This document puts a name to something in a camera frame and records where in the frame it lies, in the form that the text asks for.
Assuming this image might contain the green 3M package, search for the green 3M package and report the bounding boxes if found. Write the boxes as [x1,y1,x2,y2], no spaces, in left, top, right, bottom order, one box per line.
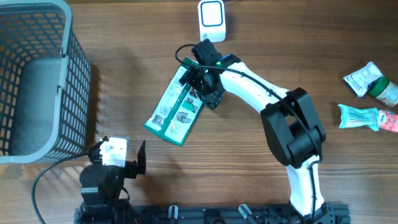
[144,58,203,146]

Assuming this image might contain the mint wet wipes pack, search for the mint wet wipes pack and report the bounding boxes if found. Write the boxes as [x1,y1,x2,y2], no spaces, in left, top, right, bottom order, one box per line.
[338,104,379,131]

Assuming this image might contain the white blue pouch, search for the white blue pouch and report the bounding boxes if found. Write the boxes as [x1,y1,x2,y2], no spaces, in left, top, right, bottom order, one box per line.
[343,62,383,97]

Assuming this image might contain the green lid jar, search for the green lid jar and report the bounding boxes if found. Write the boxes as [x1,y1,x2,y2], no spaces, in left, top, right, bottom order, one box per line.
[368,77,397,108]

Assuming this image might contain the red tissue pack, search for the red tissue pack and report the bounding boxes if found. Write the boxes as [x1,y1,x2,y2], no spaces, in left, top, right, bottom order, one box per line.
[378,110,398,133]

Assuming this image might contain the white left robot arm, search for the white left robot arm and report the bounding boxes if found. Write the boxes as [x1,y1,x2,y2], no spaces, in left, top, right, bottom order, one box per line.
[74,136,146,224]

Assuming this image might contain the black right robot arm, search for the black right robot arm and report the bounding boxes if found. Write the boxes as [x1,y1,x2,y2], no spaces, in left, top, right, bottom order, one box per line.
[180,39,326,223]

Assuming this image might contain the white barcode scanner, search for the white barcode scanner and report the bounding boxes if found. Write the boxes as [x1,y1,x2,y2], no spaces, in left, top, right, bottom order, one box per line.
[197,0,226,42]

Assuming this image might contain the grey plastic basket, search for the grey plastic basket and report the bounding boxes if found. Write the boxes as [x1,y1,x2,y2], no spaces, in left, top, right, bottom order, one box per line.
[1,0,91,164]

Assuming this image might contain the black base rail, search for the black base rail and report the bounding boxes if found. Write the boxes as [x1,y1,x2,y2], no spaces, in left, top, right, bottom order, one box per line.
[73,203,351,224]

